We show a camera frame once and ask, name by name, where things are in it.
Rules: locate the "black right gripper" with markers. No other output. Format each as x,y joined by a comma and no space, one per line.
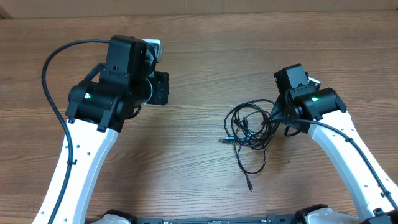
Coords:
279,110

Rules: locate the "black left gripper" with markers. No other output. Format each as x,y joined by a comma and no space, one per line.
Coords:
161,79

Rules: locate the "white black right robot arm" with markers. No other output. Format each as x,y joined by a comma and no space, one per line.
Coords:
303,105

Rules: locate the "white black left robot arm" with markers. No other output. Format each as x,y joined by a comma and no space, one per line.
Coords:
110,94

